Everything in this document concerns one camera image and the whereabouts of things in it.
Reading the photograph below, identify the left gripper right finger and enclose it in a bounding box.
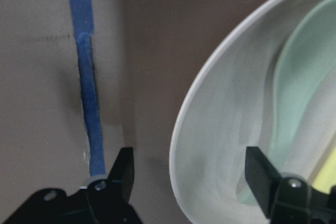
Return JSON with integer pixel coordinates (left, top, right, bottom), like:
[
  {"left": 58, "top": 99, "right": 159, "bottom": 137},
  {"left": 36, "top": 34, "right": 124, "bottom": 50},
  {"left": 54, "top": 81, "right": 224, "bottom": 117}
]
[{"left": 245, "top": 146, "right": 281, "bottom": 218}]

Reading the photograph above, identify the pale green plastic spoon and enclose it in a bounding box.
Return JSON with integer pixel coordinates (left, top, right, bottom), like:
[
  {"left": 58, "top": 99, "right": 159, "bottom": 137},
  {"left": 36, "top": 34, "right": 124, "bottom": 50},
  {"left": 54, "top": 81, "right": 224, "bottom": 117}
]
[{"left": 239, "top": 0, "right": 335, "bottom": 193}]

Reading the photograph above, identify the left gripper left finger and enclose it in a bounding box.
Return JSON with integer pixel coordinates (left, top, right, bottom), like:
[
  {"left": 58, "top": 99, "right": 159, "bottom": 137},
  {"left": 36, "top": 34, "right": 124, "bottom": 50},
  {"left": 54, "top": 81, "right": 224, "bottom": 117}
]
[{"left": 107, "top": 147, "right": 134, "bottom": 205}]

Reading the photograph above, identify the white round plate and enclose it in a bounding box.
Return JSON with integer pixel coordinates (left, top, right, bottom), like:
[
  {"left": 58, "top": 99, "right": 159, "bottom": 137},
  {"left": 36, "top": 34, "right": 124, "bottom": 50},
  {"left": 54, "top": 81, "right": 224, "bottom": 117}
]
[{"left": 169, "top": 0, "right": 323, "bottom": 223}]

